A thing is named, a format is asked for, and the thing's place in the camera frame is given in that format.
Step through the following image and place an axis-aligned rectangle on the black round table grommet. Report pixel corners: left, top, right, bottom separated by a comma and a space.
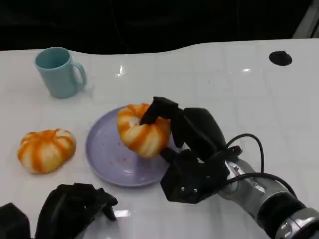
269, 50, 293, 66

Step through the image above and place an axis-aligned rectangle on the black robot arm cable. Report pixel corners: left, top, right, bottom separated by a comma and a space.
225, 133, 299, 200

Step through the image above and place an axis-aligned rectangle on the orange and white bread roll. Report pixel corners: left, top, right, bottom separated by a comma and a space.
117, 103, 172, 159
17, 128, 76, 174

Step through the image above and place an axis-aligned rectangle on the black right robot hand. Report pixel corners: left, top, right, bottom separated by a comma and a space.
139, 96, 244, 175

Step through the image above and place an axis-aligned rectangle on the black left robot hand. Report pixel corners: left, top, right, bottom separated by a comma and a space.
34, 183, 119, 239

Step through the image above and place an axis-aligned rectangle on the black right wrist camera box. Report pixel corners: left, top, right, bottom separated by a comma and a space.
160, 163, 231, 205

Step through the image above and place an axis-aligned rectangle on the pale green mug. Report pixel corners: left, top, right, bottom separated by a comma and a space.
34, 47, 88, 99

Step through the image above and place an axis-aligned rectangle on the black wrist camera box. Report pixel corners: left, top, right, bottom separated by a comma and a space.
160, 163, 231, 205
0, 203, 31, 239

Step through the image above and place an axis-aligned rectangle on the lilac plate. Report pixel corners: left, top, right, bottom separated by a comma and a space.
86, 106, 175, 188

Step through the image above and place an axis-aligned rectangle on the white slanted post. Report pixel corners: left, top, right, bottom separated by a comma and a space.
291, 0, 319, 39

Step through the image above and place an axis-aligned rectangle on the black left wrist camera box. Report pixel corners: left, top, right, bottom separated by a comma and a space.
0, 203, 31, 239

